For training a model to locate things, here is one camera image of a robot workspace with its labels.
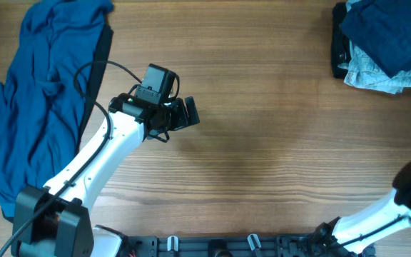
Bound dark blue shorts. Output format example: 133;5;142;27
340;0;411;78

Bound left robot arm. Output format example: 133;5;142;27
0;64;200;256

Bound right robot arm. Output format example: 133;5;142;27
317;161;411;256

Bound black garment under shirt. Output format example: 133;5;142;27
77;24;113;146

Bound bright blue shirt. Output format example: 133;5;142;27
0;0;113;219

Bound black folded garment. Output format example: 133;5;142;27
330;2;351;79

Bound light blue folded jeans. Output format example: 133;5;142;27
340;1;411;94

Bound left black cable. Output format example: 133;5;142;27
0;59;144;257

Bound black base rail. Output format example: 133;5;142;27
117;233;357;257

